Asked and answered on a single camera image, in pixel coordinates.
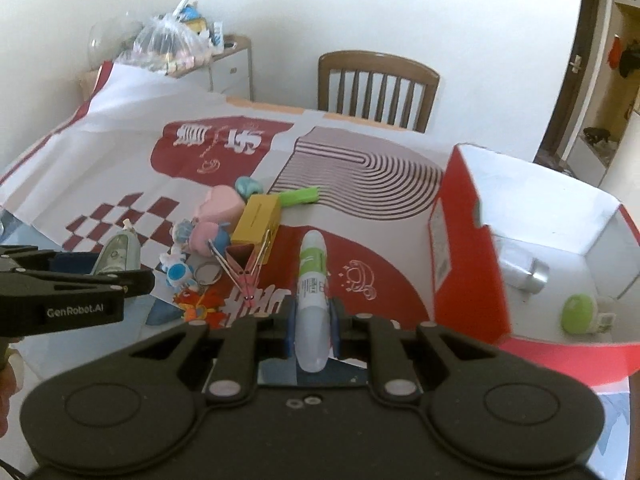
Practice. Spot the silver capped clear bottle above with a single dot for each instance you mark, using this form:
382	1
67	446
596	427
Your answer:
525	269

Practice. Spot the clear plastic bag of items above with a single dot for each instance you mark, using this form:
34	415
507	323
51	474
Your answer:
167	47

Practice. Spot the green stick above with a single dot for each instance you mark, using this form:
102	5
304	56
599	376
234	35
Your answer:
297	196

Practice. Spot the grey green plastic object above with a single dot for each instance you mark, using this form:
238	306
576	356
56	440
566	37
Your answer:
117	255

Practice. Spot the yellow carton box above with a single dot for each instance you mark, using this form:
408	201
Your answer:
255	220

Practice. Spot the green round plastic case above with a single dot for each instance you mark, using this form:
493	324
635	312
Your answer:
576	314

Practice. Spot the white drawer cabinet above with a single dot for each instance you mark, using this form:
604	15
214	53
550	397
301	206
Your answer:
230	72

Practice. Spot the black hanging bag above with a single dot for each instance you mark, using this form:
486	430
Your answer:
630	60

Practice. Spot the dark shoe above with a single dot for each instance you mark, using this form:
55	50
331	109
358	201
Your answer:
596	135

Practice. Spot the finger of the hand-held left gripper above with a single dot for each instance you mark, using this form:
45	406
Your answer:
134	283
30	256

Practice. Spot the pink binder clip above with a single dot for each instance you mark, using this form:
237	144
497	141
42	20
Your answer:
242	265

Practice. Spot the small white labelled item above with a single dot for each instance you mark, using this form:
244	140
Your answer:
606	317

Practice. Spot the blue yellow toy figure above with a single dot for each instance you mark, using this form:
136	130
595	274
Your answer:
192	16

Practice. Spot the white glue bottle green label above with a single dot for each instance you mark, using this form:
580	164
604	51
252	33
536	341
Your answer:
312	280

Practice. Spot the brown wooden door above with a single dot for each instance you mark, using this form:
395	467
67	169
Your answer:
575	100

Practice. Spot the pink heart shaped container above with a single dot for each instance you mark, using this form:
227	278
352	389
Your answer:
220	205

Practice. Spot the blue green toy figure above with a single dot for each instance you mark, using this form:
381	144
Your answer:
248	187

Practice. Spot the red orange toy figure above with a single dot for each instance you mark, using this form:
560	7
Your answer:
197	306

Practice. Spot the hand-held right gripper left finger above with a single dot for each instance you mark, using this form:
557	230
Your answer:
289	340

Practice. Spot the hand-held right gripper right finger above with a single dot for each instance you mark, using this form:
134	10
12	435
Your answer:
335	335

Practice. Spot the blue white mushroom figure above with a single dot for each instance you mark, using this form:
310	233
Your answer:
176	269

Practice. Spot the red cardboard box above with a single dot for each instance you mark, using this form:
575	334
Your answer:
462	260

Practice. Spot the person's left hand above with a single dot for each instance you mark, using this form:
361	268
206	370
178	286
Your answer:
9	390

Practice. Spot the wooden chair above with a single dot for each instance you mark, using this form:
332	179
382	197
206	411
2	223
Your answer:
375	85

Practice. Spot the red hanging ornament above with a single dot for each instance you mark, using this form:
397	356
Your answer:
615	52

